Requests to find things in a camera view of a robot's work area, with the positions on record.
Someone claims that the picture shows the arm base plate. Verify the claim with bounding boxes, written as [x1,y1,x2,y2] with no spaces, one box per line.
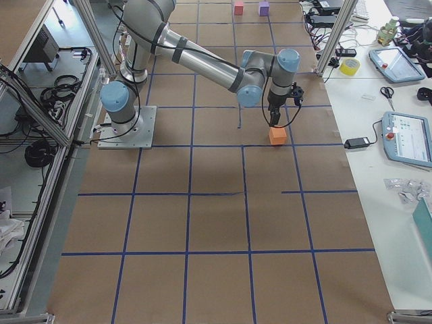
[97,105,157,149]

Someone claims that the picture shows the bag of screws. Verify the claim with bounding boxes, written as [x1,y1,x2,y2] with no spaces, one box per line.
[383,178,431,204]

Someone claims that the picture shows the black power brick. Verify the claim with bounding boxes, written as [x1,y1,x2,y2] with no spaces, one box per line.
[344,137,371,149]

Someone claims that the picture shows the red foam cube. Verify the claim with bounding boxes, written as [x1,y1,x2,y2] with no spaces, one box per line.
[234,1,244,16]

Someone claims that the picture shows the purple foam cube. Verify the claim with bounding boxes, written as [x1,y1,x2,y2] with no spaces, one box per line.
[258,1,270,16]

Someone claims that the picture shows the far teach pendant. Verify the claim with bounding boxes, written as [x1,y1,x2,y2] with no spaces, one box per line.
[369,47,425,83]

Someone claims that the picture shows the teal box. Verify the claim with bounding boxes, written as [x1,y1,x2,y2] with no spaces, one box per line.
[412,198,432,256]

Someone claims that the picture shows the near teach pendant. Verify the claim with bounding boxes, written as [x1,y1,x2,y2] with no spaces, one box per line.
[382,111,431,167]

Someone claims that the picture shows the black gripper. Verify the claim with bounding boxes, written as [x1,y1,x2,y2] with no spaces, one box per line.
[267,94,287,127]

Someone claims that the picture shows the black power adapter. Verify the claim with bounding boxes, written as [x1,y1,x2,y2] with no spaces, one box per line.
[308,15,337,28]

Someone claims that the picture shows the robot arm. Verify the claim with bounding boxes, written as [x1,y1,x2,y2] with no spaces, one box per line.
[111,1,304,128]

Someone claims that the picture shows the teach pendant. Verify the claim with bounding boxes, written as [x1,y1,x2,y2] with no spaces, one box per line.
[369,47,425,83]
[382,111,431,167]

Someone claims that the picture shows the black handled scissors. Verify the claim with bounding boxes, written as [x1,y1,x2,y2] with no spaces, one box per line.
[380,86,395,111]

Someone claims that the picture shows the aluminium frame rail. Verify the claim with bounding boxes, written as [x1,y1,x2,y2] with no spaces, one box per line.
[1,1,100,318]

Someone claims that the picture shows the orange foam cube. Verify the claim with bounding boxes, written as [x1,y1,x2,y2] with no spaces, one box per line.
[269,128,288,146]

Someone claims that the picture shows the aluminium frame post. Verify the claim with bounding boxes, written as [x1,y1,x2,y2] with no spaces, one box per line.
[315,0,358,76]

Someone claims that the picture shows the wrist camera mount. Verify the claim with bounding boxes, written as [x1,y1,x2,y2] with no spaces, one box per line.
[290,82,304,107]

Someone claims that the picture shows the yellow tape roll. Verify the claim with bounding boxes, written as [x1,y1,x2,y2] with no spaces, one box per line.
[340,57,360,76]

